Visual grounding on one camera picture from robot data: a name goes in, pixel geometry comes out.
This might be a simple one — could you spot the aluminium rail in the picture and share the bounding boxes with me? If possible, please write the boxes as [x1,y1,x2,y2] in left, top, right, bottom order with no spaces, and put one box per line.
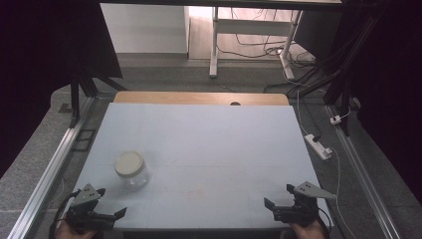
[6,96,98,239]
[323,105,403,239]

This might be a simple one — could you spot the person's left hand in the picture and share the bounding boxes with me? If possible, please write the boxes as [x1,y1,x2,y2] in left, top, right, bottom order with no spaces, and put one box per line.
[54,218,98,239]

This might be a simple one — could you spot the black floor bracket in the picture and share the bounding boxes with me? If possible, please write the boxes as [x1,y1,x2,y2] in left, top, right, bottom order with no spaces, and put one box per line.
[71,128,98,153]

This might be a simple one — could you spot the cream round jar lid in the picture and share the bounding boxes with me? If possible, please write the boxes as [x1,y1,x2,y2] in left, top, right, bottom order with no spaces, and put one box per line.
[113,150,144,178]

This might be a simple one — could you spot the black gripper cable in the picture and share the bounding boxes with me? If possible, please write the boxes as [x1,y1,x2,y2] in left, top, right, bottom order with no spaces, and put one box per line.
[48,189,82,239]
[316,206,333,231]

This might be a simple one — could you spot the white desk frame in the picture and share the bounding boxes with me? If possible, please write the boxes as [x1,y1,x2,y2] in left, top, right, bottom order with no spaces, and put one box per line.
[208,6,304,81]

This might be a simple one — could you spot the black metal stand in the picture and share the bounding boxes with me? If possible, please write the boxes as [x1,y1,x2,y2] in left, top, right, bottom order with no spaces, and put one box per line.
[288,13,383,137]
[67,64,129,129]

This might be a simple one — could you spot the thin white cable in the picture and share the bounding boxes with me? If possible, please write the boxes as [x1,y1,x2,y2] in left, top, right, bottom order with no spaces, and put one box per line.
[330,146,358,239]

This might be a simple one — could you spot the black curtain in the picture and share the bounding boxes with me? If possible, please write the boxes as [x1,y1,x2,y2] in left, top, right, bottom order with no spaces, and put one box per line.
[0,0,124,178]
[331,0,422,207]

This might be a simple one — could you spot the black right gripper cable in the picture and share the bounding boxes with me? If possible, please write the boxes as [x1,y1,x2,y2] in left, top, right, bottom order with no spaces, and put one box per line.
[316,206,333,231]

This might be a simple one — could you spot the person's right hand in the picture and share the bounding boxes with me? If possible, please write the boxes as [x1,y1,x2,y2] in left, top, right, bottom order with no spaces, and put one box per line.
[289,220,328,239]

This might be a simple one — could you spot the clear glass jar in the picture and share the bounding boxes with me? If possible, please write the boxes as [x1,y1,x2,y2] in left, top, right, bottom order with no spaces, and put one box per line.
[114,150,151,192]

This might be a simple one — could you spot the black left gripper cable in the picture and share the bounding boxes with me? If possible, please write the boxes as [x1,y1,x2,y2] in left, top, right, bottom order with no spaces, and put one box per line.
[48,189,82,239]

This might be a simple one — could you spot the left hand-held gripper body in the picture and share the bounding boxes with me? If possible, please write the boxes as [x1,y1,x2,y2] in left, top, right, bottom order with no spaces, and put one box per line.
[65,183,115,234]

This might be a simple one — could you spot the white power strip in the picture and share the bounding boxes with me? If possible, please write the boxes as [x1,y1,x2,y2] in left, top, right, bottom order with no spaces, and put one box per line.
[304,133,333,161]

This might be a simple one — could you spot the white foam board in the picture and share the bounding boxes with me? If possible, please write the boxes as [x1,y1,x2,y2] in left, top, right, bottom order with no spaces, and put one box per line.
[57,102,334,231]

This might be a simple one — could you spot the wooden table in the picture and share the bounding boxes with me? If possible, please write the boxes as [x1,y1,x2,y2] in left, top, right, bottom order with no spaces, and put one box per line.
[112,91,291,107]

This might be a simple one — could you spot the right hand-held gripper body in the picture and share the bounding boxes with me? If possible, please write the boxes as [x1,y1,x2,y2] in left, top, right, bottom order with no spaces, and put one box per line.
[273,180,337,229]

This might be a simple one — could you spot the black floor cables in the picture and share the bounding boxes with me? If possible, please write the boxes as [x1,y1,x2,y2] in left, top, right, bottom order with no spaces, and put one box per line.
[216,7,317,69]

